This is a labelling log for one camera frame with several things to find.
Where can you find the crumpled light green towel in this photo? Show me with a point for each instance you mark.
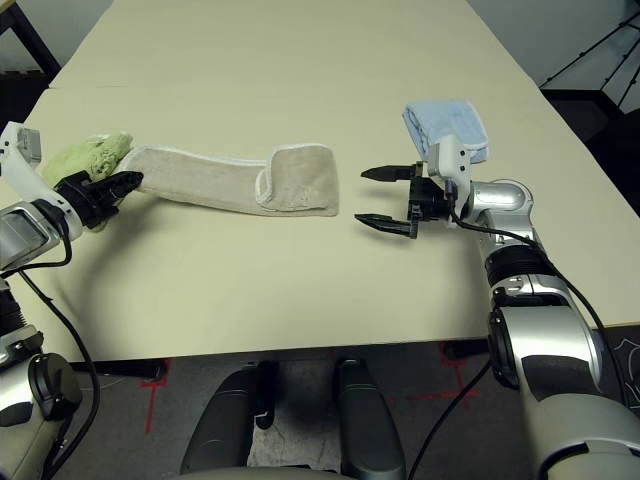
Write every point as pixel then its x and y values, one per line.
pixel 75 152

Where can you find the dark grey robot right leg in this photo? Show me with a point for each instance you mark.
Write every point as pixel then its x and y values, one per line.
pixel 370 425

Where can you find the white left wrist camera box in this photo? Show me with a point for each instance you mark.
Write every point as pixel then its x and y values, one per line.
pixel 15 145

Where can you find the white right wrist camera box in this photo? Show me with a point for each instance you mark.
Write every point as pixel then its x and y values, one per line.
pixel 450 155

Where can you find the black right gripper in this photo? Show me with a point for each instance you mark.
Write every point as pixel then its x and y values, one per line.
pixel 430 200

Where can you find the dark grey robot left leg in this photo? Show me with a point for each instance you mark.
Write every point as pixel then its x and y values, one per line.
pixel 220 425

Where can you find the beige towel with white trim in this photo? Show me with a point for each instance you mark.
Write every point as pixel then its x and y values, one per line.
pixel 200 180

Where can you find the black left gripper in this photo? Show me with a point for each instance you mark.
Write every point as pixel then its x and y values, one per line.
pixel 87 200

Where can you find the pale robot torso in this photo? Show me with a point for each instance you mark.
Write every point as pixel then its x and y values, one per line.
pixel 250 475

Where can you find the folded light blue towel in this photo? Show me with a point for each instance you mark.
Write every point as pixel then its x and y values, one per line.
pixel 450 117

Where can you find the black tripod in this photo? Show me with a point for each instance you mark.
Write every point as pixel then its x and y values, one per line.
pixel 582 54

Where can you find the black table base bar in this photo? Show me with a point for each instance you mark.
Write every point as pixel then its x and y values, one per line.
pixel 130 370

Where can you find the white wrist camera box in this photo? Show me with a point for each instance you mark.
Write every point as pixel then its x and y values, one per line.
pixel 15 145
pixel 450 155

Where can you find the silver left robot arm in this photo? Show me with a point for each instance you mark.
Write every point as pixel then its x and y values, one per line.
pixel 20 235

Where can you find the dark grey robot leg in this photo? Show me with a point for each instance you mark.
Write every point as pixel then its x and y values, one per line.
pixel 370 425
pixel 220 425

